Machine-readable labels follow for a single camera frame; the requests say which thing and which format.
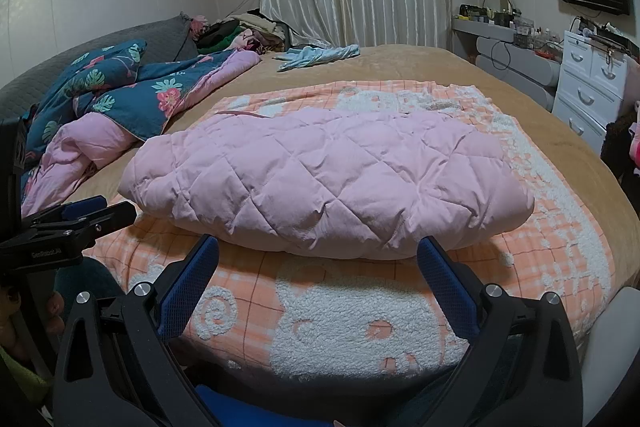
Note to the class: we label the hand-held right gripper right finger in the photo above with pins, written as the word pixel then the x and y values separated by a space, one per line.
pixel 445 287

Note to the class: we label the pile of clothes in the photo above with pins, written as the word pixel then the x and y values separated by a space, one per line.
pixel 250 32

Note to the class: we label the dark clothing heap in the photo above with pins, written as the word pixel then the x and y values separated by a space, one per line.
pixel 617 142

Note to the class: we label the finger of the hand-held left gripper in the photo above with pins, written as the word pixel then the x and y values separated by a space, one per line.
pixel 115 214
pixel 85 205

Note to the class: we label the group of small bottles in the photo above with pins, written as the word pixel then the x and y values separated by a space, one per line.
pixel 520 29

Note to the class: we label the pink printed cloth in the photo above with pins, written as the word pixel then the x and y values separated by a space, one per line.
pixel 636 132

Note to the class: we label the white drawer cabinet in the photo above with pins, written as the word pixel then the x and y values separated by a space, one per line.
pixel 585 92

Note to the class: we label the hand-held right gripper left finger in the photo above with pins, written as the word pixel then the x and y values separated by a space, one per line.
pixel 192 279

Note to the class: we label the orange checked blanket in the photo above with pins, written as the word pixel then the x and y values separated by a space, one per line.
pixel 340 317

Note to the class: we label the bed with tan cover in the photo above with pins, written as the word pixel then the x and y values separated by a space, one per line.
pixel 410 62

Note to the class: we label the white rounded furniture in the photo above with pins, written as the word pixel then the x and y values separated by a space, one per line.
pixel 615 347

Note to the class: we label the pink quilted jacket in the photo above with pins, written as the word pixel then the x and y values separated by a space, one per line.
pixel 325 177

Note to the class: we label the person's left hand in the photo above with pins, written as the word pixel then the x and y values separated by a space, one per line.
pixel 55 309

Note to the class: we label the person's dark teal clothing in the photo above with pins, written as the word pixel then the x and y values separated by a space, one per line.
pixel 95 279

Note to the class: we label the teal floral quilt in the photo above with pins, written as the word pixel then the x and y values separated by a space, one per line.
pixel 150 92

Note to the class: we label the light blue garment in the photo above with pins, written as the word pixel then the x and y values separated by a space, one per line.
pixel 315 56

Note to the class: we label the grey dressing table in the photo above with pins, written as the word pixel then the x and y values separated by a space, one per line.
pixel 515 57

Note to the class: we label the person's blue clothing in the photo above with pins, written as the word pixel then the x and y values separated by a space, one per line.
pixel 280 407

